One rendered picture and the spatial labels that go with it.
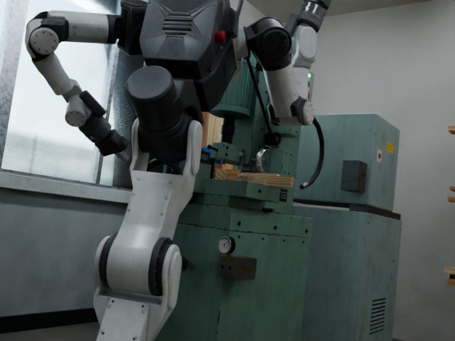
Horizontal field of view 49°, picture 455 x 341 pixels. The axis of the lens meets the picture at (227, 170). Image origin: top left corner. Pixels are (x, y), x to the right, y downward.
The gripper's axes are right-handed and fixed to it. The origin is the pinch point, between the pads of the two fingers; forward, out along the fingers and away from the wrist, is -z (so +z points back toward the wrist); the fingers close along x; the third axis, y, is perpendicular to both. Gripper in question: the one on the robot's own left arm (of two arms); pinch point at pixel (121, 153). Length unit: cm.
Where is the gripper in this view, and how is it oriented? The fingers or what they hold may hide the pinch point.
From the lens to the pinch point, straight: 180.5
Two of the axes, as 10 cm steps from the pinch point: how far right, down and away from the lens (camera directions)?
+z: -5.1, -6.3, -5.9
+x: 8.4, -2.0, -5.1
